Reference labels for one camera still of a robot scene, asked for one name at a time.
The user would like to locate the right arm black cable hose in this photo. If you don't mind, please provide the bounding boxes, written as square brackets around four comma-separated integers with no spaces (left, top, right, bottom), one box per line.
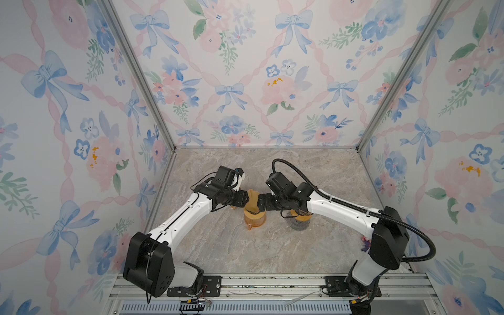
[271,158,437,263]

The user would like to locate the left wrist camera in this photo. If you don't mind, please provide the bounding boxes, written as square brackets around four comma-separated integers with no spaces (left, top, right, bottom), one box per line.
[231,167,245,191]

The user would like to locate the aluminium corner post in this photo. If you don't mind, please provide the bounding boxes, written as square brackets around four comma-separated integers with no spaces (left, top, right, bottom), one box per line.
[97,0,176,154]
[356,0,452,154]

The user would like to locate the wooden ring dripper base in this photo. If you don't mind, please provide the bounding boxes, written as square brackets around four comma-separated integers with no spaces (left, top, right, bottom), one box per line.
[290,210,312,223]

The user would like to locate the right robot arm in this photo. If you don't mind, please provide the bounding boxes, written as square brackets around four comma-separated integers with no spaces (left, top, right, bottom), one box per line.
[257,172,409,297]

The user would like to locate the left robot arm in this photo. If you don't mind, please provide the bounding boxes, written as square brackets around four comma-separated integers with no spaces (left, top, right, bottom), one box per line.
[123,166,249,298]

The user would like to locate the orange glass carafe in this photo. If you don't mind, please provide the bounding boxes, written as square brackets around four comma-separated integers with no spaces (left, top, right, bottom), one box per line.
[244,213,266,230]

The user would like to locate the right aluminium corner post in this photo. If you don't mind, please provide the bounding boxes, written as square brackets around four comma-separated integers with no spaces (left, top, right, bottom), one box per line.
[356,0,452,154]

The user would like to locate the grey glass carafe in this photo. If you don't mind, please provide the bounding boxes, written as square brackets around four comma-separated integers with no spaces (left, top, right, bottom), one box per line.
[287,218,311,231]

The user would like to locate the purple yellow toy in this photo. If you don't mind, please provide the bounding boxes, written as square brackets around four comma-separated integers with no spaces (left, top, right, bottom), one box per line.
[361,236,371,252]

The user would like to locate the left aluminium corner post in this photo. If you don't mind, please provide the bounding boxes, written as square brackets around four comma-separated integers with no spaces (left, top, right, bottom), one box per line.
[97,0,176,154]

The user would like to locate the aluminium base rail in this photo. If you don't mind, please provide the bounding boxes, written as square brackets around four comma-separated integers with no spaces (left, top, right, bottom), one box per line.
[102,274,447,314]

